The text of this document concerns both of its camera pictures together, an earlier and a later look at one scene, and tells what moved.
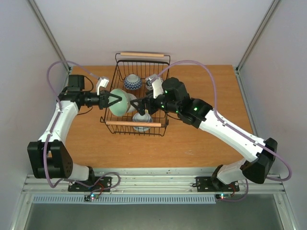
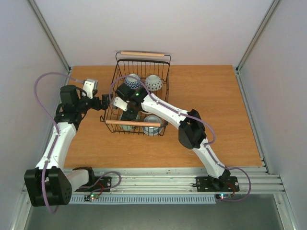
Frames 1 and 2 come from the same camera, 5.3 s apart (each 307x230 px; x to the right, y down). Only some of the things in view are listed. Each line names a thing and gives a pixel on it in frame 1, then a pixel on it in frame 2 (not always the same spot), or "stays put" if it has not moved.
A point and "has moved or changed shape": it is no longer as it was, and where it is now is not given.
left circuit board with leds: (88, 198) stays put
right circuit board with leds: (223, 196) stays put
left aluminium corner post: (35, 9) stays put
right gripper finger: (141, 110) -> (129, 115)
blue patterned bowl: (132, 82) stays put
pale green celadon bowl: (120, 108) has moved or changed shape
